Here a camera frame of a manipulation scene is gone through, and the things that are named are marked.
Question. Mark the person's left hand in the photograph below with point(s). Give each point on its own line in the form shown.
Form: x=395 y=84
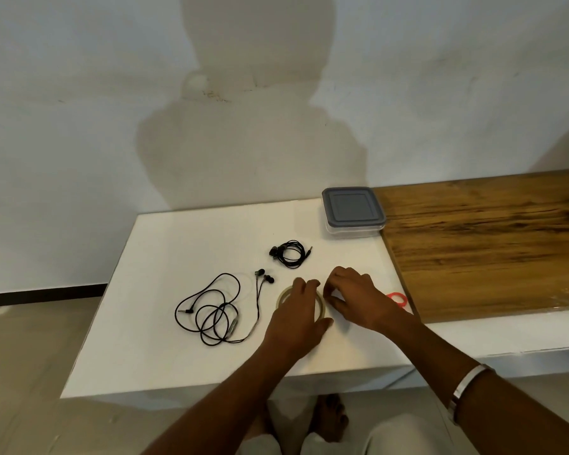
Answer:
x=296 y=326

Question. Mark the person's right hand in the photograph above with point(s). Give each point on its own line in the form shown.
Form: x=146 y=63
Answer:
x=365 y=300

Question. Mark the clear tape roll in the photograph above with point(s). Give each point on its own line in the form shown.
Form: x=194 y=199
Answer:
x=282 y=294

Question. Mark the container with grey lid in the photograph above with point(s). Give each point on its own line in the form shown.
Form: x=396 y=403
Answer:
x=353 y=208

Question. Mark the person's left forearm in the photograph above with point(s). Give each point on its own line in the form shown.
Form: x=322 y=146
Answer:
x=227 y=407

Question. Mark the person's right forearm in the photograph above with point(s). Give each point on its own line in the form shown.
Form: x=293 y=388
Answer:
x=512 y=412

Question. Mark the person's right foot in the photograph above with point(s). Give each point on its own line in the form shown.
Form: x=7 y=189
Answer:
x=329 y=417

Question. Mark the person's foot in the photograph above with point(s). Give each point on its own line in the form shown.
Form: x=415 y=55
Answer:
x=265 y=426
x=329 y=417

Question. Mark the person's left foot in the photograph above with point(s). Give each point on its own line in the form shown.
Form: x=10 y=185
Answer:
x=265 y=426

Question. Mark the person's white trousers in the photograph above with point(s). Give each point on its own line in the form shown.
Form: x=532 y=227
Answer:
x=408 y=440

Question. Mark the brown wooden board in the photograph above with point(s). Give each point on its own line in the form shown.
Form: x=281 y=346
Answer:
x=479 y=251

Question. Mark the black skirting board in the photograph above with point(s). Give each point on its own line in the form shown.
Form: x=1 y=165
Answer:
x=42 y=295

